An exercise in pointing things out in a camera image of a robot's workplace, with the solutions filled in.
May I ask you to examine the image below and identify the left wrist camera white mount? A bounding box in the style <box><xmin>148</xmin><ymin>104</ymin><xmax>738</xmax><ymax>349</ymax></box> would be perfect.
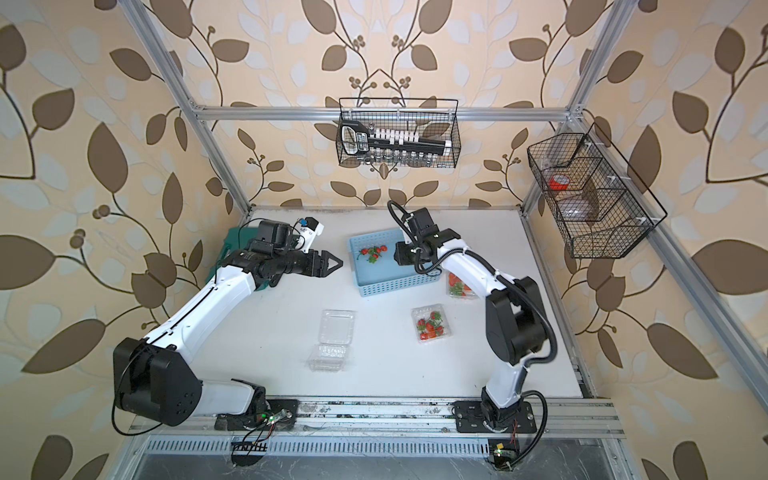
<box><xmin>257</xmin><ymin>217</ymin><xmax>325</xmax><ymax>256</ymax></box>

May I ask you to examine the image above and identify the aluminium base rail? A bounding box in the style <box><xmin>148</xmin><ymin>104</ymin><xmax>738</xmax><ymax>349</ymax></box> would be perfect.
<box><xmin>125</xmin><ymin>397</ymin><xmax>626</xmax><ymax>459</ymax></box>

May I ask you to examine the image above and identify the black wire basket wall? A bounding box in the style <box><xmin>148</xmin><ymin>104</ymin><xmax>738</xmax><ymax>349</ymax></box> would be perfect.
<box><xmin>336</xmin><ymin>96</ymin><xmax>462</xmax><ymax>169</ymax></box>
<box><xmin>527</xmin><ymin>124</ymin><xmax>668</xmax><ymax>259</ymax></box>

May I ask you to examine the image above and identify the strawberry cluster with green leaves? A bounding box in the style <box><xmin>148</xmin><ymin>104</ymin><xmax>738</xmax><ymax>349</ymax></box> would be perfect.
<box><xmin>356</xmin><ymin>245</ymin><xmax>388</xmax><ymax>264</ymax></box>

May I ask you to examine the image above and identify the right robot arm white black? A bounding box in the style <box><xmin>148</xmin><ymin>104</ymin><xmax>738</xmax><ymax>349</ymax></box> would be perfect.
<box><xmin>387</xmin><ymin>200</ymin><xmax>559</xmax><ymax>433</ymax></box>

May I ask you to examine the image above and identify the clear clamshell container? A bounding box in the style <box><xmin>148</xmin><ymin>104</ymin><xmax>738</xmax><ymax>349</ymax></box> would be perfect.
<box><xmin>307</xmin><ymin>310</ymin><xmax>356</xmax><ymax>372</ymax></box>
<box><xmin>411</xmin><ymin>304</ymin><xmax>452</xmax><ymax>344</ymax></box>
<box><xmin>445</xmin><ymin>269</ymin><xmax>480</xmax><ymax>301</ymax></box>

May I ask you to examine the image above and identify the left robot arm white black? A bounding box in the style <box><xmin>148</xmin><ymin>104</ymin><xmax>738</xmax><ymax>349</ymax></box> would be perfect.
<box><xmin>112</xmin><ymin>249</ymin><xmax>344</xmax><ymax>428</ymax></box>

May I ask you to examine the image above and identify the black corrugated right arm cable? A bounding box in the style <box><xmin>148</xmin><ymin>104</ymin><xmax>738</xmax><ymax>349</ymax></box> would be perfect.
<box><xmin>386</xmin><ymin>200</ymin><xmax>559</xmax><ymax>469</ymax></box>

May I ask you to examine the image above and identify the light blue perforated plastic basket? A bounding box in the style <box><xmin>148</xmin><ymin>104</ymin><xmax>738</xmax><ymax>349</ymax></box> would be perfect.
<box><xmin>348</xmin><ymin>228</ymin><xmax>440</xmax><ymax>297</ymax></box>

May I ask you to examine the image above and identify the black wire basket back wall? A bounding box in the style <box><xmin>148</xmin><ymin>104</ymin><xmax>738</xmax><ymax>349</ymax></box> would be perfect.
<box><xmin>336</xmin><ymin>96</ymin><xmax>462</xmax><ymax>169</ymax></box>

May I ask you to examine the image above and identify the black wire basket right wall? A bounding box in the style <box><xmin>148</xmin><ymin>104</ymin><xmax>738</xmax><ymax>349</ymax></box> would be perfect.
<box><xmin>527</xmin><ymin>124</ymin><xmax>668</xmax><ymax>259</ymax></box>

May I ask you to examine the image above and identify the aluminium frame post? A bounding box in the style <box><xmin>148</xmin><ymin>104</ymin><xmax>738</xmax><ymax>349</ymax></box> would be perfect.
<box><xmin>118</xmin><ymin>0</ymin><xmax>251</xmax><ymax>216</ymax></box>

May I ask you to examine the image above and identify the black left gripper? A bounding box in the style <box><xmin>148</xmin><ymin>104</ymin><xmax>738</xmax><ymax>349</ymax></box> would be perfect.
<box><xmin>271</xmin><ymin>247</ymin><xmax>342</xmax><ymax>279</ymax></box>

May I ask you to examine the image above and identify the red tape roll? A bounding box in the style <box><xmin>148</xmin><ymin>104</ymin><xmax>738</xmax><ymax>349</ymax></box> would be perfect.
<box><xmin>548</xmin><ymin>174</ymin><xmax>570</xmax><ymax>192</ymax></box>

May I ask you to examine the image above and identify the black white tool set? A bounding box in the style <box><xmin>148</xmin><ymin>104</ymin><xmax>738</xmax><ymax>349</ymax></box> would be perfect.
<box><xmin>337</xmin><ymin>121</ymin><xmax>460</xmax><ymax>158</ymax></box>

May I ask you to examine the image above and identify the green tool case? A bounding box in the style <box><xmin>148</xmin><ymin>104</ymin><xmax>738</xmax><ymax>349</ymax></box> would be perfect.
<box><xmin>206</xmin><ymin>227</ymin><xmax>258</xmax><ymax>281</ymax></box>

